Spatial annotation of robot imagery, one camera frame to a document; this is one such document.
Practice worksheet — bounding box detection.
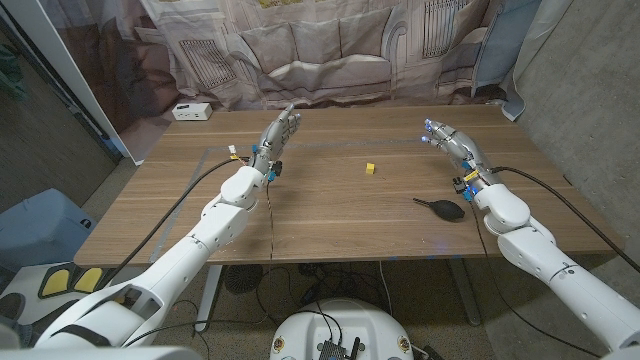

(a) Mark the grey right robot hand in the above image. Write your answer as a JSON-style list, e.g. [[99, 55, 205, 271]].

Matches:
[[420, 118, 503, 195]]

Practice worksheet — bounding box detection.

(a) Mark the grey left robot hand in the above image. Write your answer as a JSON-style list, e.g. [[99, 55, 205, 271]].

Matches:
[[251, 103, 302, 176]]

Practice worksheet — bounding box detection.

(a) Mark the black rubber air blower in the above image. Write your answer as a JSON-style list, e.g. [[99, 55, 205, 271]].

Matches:
[[412, 197, 466, 223]]

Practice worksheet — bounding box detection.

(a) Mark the white power strip box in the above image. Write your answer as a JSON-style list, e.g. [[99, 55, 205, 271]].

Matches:
[[171, 102, 213, 122]]

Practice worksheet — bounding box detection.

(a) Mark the printed living room backdrop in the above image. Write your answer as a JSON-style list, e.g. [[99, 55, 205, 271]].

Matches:
[[37, 0, 576, 165]]

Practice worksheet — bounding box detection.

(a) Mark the black round floor fan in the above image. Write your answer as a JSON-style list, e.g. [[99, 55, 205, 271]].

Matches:
[[223, 263, 264, 295]]

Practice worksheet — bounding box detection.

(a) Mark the white table leg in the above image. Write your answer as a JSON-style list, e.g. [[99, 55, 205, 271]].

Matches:
[[447, 258, 482, 327], [194, 264, 224, 331]]

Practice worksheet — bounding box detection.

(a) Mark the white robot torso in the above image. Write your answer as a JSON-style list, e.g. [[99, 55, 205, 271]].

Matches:
[[269, 298, 415, 360]]

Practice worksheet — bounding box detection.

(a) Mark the white partition panel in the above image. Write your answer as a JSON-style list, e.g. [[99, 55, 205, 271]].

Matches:
[[0, 0, 145, 166]]

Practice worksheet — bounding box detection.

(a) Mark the blue plastic bin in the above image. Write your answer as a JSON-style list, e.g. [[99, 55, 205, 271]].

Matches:
[[0, 188, 98, 274]]

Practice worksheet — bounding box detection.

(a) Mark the black yellow foot pedal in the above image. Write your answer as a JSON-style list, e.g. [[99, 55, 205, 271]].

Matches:
[[37, 262, 117, 300]]

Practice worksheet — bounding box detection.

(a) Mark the teal green cloth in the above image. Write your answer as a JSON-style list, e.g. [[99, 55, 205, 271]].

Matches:
[[0, 42, 26, 101]]

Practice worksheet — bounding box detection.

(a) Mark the white floor plate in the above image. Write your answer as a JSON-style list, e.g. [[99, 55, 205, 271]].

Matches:
[[2, 262, 126, 324]]

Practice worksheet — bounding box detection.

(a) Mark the thin black hanging cable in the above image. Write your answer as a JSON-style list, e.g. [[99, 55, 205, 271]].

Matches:
[[124, 180, 275, 347], [467, 199, 601, 358]]

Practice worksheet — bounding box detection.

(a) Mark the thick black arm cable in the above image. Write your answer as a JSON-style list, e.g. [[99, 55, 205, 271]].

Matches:
[[490, 166, 640, 275], [99, 157, 250, 286]]

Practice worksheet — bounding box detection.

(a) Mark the black floor cable bundle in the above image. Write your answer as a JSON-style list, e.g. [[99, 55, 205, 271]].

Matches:
[[254, 262, 392, 326]]

